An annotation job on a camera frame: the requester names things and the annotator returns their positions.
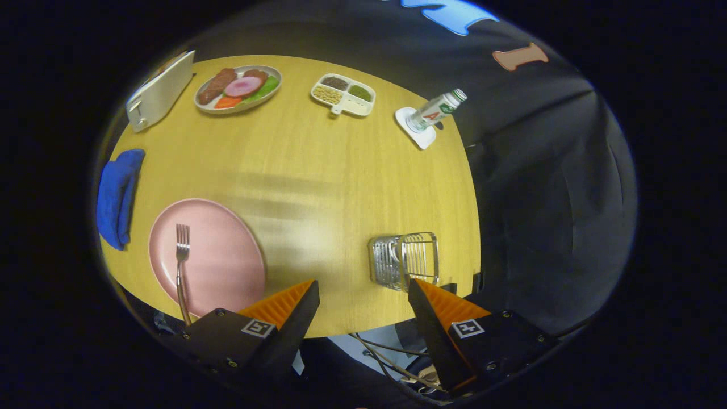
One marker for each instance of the orange carrot slice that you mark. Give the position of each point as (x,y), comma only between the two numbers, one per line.
(227,102)

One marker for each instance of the pink ham slice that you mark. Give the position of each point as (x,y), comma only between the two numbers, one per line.
(243,87)

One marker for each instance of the white square coaster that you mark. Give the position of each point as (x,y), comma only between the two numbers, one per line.
(423,139)

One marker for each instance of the brown meat patty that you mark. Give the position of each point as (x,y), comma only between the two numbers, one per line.
(216,86)

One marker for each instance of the black table clamp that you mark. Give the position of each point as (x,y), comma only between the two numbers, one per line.
(448,288)
(476,283)

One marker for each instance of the white divided condiment tray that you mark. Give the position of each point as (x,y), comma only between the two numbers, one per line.
(358,106)

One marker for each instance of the green lettuce leaf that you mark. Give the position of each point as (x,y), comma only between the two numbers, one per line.
(270,88)

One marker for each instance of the white bottle green label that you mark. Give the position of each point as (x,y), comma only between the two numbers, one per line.
(434,111)

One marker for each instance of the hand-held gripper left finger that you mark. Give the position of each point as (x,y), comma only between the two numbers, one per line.
(301,324)

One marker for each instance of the pink round plate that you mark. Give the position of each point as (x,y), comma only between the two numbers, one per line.
(221,255)

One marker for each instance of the blue towel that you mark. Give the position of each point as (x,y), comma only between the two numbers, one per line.
(116,199)

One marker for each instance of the white toaster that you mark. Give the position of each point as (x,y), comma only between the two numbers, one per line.
(162,91)

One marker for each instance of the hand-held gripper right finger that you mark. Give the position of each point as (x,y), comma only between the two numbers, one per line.
(429,335)

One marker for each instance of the white oval food plate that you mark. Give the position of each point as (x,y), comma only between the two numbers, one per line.
(244,109)

